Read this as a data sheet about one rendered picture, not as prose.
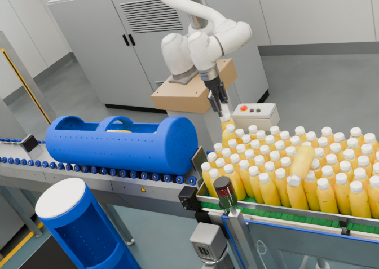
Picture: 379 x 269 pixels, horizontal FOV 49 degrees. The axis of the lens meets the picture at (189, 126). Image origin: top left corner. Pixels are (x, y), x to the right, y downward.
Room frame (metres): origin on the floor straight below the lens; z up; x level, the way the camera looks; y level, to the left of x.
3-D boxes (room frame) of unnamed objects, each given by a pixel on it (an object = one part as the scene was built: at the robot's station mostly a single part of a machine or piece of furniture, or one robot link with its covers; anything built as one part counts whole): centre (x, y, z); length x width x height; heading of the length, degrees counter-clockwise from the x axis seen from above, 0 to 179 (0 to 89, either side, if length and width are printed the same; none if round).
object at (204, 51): (1.69, -0.19, 1.51); 0.13 x 0.11 x 0.16; 97
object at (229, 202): (1.12, -0.03, 1.18); 0.06 x 0.06 x 0.05
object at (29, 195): (3.04, 1.50, 0.31); 0.06 x 0.06 x 0.63; 49
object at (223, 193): (1.12, -0.03, 1.23); 0.06 x 0.06 x 0.04
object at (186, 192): (1.46, 0.12, 0.95); 0.10 x 0.07 x 0.10; 139
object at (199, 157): (1.64, 0.02, 0.99); 0.10 x 0.02 x 0.12; 139
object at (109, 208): (2.39, 0.76, 0.31); 0.06 x 0.06 x 0.63; 49
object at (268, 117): (1.73, -0.32, 1.05); 0.20 x 0.10 x 0.10; 49
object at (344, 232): (1.00, -0.38, 0.94); 0.03 x 0.02 x 0.08; 49
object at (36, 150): (2.52, 1.02, 1.00); 0.10 x 0.04 x 0.15; 139
